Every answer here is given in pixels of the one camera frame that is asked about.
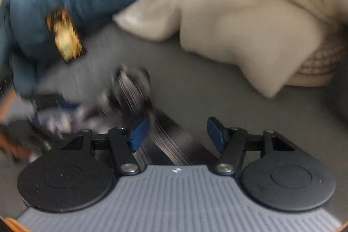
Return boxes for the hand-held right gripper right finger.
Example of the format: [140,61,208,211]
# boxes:
[207,117,299,177]

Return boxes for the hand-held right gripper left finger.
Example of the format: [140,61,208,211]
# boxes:
[54,116,149,175]

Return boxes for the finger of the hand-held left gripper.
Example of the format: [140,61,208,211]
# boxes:
[31,95,82,113]
[33,111,74,135]

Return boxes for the black white plaid shirt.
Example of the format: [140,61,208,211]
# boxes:
[76,65,215,167]

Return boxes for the cream fleece blanket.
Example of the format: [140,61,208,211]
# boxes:
[113,0,348,99]

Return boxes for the checked pillow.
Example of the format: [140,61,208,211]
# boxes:
[288,25,348,87]

